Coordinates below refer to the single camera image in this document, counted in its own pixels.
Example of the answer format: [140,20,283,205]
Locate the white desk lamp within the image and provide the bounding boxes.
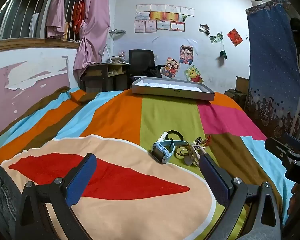
[99,44,113,63]

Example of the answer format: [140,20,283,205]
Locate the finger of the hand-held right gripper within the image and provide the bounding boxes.
[264,137,300,161]
[284,132,300,148]

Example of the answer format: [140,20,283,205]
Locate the cartoon family poster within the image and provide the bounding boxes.
[160,57,181,79]

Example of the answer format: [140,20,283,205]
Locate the group of wall certificates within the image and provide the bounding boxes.
[134,3,196,33]

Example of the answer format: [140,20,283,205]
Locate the brown suitcase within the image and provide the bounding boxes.
[223,88,248,108]

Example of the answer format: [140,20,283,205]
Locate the orange hanging garment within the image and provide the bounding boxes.
[72,1,86,28]

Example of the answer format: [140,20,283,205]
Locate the blue printed curtain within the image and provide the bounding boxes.
[244,0,300,144]

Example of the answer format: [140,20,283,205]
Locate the black bag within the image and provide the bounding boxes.
[144,65,166,78]

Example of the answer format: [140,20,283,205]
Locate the white shallow cardboard box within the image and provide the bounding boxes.
[131,77,215,102]

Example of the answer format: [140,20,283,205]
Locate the wooden cabinet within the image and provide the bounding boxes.
[235,76,251,92]

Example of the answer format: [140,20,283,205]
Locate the black round band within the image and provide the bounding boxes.
[167,130,185,143]

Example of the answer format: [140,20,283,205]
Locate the colourful patchwork blanket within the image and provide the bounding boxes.
[0,86,298,240]

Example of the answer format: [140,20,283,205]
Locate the grey tag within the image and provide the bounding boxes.
[184,156,198,167]

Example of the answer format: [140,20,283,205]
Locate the dark wall photos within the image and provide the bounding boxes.
[199,24,211,36]

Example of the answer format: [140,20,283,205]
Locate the yellow bear poster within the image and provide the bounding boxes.
[183,64,204,83]

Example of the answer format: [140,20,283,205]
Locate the red cord beaded charm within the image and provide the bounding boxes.
[194,134,213,147]

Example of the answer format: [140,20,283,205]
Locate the dark grey cloth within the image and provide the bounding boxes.
[0,162,24,240]

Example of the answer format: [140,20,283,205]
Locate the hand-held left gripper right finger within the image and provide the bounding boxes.
[199,154,282,240]

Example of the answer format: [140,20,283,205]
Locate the printed grid paper sheet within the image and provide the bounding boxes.
[140,78,208,92]

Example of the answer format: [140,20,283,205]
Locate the wooden window sill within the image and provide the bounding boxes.
[0,38,81,53]

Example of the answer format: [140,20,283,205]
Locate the pink tied curtain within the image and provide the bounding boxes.
[72,0,111,78]

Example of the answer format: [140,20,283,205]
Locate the pink hanging cloth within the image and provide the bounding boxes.
[45,0,67,39]

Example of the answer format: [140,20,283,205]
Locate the green wall photos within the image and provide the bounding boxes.
[209,32,224,44]

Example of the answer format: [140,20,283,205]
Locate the wooden desk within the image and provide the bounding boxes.
[79,62,131,92]

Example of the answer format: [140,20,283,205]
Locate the black office chair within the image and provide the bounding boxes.
[127,49,157,90]

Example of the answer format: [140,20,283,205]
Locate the metal key rings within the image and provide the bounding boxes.
[174,147,191,159]

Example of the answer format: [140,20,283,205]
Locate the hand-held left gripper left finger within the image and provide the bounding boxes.
[15,152,98,240]

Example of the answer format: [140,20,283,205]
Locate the anime character poster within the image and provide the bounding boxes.
[179,45,194,64]

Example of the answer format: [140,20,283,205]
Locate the metal window grille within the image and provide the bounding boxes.
[0,0,83,43]

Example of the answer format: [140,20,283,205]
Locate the light blue smartwatch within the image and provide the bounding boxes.
[151,139,188,165]

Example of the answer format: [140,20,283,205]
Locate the red envelope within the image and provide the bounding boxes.
[226,28,244,47]

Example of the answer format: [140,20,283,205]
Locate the pile of papers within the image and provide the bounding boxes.
[106,54,129,64]

